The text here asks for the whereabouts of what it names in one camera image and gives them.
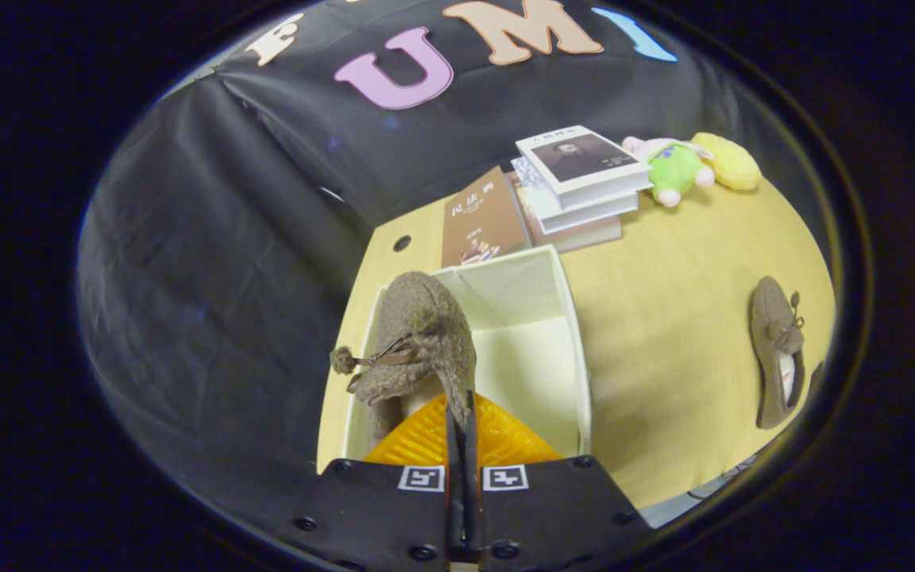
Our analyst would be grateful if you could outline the grey fabric storage box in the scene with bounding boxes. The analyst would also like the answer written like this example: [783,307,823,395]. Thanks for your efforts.
[342,245,593,463]

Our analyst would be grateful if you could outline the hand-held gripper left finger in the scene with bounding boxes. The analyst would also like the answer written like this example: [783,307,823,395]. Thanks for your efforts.
[279,393,466,572]

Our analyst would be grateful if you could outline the white portrait cover book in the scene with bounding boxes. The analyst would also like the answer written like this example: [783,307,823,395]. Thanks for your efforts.
[515,125,654,209]

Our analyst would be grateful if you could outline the brown fuzzy shoe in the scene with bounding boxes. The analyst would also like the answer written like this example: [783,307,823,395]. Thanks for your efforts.
[749,276,808,431]
[329,271,478,446]

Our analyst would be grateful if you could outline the green and pink plush toy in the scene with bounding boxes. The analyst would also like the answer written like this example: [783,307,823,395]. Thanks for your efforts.
[623,136,716,208]

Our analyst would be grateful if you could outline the black backdrop cloth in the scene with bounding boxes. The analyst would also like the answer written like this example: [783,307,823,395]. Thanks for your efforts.
[76,0,824,509]

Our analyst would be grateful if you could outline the white patterned book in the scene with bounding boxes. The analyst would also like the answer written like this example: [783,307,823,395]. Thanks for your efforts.
[512,157,639,235]

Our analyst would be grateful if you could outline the beige thick book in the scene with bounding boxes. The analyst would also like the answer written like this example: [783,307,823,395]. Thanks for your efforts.
[509,179,624,253]

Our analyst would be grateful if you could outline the brown cover book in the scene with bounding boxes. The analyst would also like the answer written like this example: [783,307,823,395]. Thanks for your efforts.
[441,165,534,269]

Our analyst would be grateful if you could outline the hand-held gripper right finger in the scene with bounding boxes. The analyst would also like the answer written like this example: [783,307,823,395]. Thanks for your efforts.
[465,392,655,572]

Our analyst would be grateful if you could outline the yellow round plush cushion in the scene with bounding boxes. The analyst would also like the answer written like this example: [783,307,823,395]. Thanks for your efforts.
[692,132,763,192]

